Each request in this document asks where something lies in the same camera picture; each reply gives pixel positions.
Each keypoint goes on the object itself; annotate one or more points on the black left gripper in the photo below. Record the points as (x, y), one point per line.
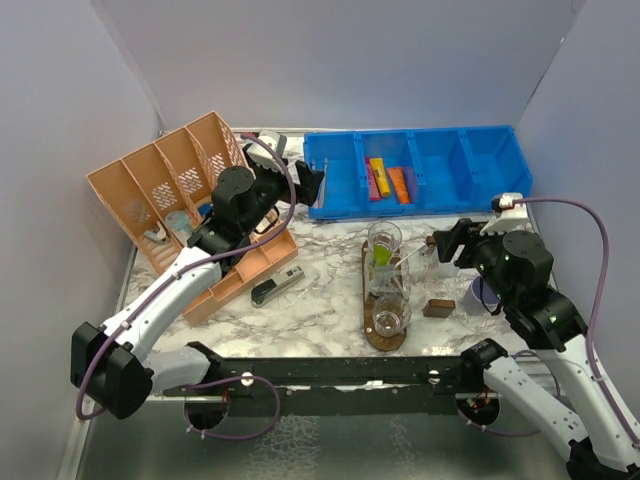
(309, 181)

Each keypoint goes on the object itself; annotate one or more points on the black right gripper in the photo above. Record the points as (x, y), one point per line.
(465, 231)

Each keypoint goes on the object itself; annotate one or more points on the white toothbrush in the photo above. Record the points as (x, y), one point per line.
(406, 257)

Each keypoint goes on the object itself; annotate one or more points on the clear cup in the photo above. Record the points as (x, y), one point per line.
(391, 314)
(383, 232)
(452, 289)

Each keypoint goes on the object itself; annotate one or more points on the lilac plastic cup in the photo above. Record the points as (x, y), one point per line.
(479, 299)

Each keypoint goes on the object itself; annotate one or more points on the lime green toothpaste tube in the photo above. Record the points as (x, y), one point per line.
(381, 255)

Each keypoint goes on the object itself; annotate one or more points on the white tube black cap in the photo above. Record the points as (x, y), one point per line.
(379, 278)

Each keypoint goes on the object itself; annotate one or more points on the clear jar brown lid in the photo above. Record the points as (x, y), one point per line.
(430, 242)

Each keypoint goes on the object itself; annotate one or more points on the white tube orange cap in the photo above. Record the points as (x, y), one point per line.
(445, 271)

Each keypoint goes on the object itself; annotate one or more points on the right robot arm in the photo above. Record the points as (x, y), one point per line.
(587, 432)

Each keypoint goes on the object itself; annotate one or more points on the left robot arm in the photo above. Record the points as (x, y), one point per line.
(113, 363)

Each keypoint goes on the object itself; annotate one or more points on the orange toothpaste tube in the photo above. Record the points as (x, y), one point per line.
(397, 177)

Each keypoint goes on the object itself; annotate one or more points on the brown wooden tray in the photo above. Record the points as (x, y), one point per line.
(377, 341)

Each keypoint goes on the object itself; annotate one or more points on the magenta toothpaste box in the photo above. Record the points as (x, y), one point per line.
(374, 194)

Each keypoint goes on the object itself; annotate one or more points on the clear front cup on tray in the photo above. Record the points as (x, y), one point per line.
(391, 314)

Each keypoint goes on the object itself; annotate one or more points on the yellow toothpaste tube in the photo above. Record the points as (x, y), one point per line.
(382, 182)

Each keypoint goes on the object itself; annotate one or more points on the blue bin with toothbrushes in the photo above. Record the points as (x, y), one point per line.
(343, 182)

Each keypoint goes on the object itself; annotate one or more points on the clear textured glass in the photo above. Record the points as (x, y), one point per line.
(404, 270)

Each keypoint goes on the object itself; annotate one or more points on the blue bin with jar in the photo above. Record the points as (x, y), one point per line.
(499, 164)

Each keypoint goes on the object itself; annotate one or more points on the light blue razor package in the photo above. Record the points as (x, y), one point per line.
(180, 223)

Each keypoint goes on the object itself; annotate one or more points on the peach desk organizer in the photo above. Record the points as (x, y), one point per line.
(178, 172)

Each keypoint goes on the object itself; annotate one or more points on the black silver stapler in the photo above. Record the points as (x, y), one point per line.
(268, 290)

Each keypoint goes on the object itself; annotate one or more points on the small white clip tool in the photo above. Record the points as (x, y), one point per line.
(157, 234)

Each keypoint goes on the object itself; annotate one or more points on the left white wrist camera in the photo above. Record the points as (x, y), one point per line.
(276, 142)

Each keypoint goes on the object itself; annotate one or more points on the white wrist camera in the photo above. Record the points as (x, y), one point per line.
(509, 212)
(276, 142)

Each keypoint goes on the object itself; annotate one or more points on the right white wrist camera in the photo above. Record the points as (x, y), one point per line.
(509, 212)

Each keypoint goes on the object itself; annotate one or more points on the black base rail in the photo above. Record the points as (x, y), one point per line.
(331, 386)

